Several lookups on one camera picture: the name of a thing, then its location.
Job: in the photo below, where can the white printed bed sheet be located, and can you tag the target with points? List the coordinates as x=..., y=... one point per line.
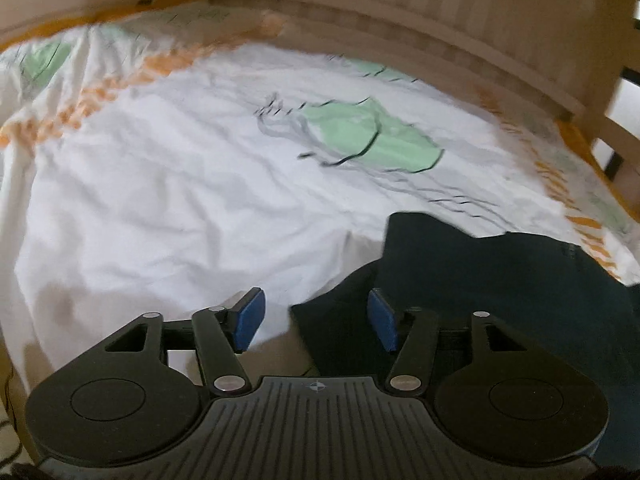
x=175, y=170

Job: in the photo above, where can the wooden bed frame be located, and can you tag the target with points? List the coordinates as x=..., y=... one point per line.
x=450, y=15

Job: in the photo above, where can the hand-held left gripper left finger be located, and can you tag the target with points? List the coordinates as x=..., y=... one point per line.
x=249, y=320

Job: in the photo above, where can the dark navy garment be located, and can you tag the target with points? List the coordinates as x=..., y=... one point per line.
x=500, y=280

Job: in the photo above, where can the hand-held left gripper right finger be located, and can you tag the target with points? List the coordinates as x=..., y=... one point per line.
x=382, y=317

